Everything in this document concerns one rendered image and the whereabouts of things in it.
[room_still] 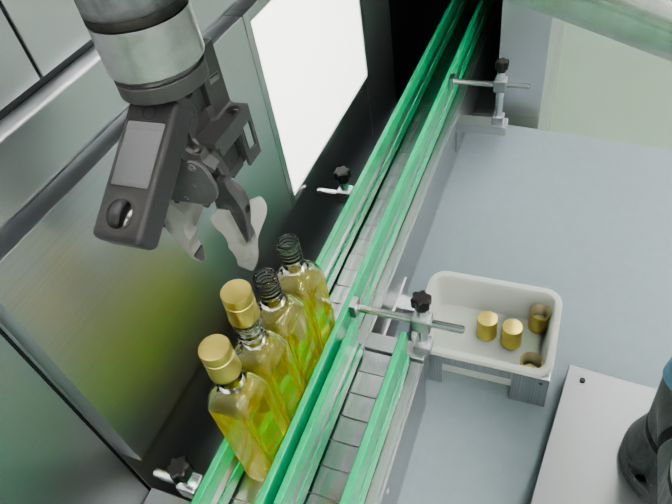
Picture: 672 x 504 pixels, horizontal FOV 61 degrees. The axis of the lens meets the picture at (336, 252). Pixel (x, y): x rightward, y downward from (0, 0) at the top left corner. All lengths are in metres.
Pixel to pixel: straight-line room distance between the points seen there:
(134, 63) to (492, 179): 1.05
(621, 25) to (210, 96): 0.31
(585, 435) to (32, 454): 0.72
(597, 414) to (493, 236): 0.44
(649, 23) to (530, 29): 1.03
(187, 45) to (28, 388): 0.38
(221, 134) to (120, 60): 0.10
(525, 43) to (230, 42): 0.86
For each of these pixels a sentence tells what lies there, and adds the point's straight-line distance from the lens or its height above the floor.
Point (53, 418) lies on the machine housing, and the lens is 0.69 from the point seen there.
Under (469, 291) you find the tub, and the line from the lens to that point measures 1.06.
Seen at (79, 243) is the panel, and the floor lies 1.27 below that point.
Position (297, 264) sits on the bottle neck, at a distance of 0.72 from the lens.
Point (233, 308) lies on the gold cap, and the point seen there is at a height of 1.18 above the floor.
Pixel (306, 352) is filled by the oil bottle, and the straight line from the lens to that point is 0.77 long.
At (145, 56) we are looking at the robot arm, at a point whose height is 1.46.
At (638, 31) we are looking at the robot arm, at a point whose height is 1.42.
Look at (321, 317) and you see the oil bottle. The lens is 0.79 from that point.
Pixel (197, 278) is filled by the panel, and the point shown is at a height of 1.09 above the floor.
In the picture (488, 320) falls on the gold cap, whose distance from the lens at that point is 1.02.
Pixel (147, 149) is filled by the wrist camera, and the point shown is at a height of 1.39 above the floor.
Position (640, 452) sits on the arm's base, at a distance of 0.88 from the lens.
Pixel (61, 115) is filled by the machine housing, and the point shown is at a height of 1.38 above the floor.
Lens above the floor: 1.63
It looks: 45 degrees down
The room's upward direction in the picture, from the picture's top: 12 degrees counter-clockwise
